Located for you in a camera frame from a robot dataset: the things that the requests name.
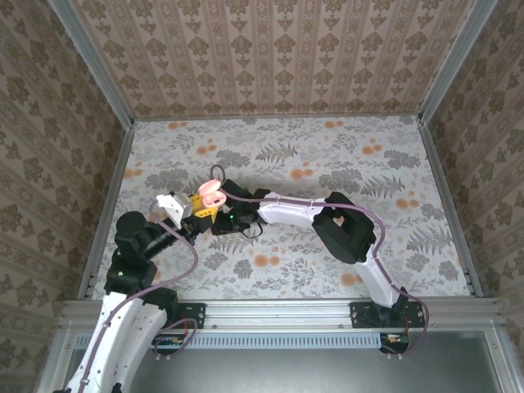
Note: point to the pink earbud charging case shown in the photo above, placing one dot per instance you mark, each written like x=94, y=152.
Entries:
x=213, y=200

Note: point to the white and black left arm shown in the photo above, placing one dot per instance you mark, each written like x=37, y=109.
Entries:
x=118, y=335

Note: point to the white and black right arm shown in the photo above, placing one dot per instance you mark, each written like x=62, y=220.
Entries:
x=286, y=210

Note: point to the black connector box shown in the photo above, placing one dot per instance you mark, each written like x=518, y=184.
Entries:
x=395, y=341
x=170, y=341

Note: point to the grey metal panel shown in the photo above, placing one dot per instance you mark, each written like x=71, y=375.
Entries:
x=266, y=372

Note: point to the aluminium side rail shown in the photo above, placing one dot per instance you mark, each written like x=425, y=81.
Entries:
x=109, y=204
x=442, y=184

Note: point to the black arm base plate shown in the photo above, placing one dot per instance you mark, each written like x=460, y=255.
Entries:
x=362, y=315
x=196, y=315

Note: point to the aluminium mounting rail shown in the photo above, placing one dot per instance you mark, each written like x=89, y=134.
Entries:
x=278, y=315

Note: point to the aluminium frame bar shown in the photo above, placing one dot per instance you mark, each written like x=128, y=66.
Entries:
x=501, y=368
x=51, y=364

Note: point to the aluminium corner post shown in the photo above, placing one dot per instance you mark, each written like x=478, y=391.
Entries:
x=455, y=61
x=95, y=69

